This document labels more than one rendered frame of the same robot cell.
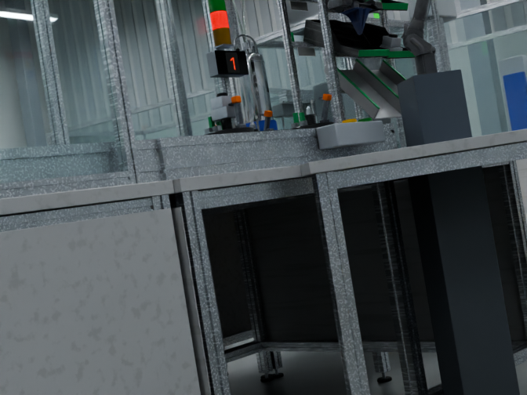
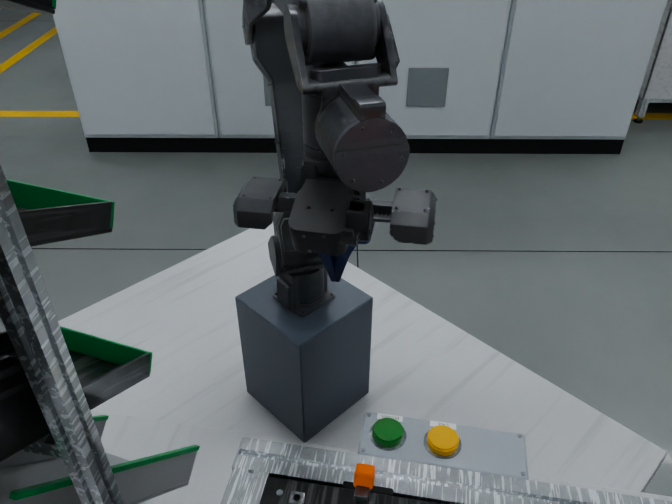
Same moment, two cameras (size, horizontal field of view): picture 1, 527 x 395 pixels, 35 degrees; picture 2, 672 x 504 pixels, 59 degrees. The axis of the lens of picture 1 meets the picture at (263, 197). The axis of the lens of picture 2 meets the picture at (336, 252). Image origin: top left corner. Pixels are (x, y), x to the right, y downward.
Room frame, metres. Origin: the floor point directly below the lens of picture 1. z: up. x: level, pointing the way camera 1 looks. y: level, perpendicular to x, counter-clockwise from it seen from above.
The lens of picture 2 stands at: (2.65, 0.05, 1.60)
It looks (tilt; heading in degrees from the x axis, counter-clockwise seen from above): 35 degrees down; 235
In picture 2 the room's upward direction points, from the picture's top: straight up
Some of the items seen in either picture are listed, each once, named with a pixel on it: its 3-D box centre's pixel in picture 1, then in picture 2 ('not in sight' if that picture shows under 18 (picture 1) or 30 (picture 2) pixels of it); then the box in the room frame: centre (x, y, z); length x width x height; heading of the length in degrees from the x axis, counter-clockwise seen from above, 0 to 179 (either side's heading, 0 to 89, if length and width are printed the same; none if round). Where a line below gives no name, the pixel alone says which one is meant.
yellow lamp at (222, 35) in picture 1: (222, 38); not in sight; (2.43, 0.04, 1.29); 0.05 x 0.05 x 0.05
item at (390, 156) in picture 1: (434, 154); (284, 416); (2.37, -0.50, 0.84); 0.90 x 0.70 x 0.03; 100
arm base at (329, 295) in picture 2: (426, 67); (302, 280); (2.32, -0.51, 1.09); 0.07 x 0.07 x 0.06; 10
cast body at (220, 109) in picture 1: (221, 106); not in sight; (2.25, 0.07, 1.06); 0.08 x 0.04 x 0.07; 45
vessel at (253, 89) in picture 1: (250, 78); not in sight; (3.47, -0.03, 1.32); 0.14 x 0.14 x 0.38
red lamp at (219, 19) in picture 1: (219, 21); not in sight; (2.43, 0.04, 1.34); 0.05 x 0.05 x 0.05
